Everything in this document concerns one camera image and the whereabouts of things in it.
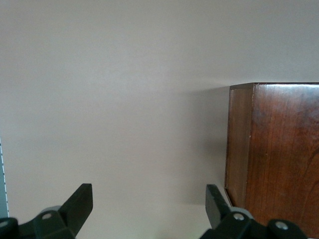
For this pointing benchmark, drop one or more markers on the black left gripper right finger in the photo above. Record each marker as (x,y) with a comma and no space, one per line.
(216,211)

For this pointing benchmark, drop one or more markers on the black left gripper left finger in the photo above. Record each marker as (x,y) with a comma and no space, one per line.
(74,209)

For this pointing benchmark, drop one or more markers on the dark brown wooden cabinet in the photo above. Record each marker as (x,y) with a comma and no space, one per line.
(281,149)

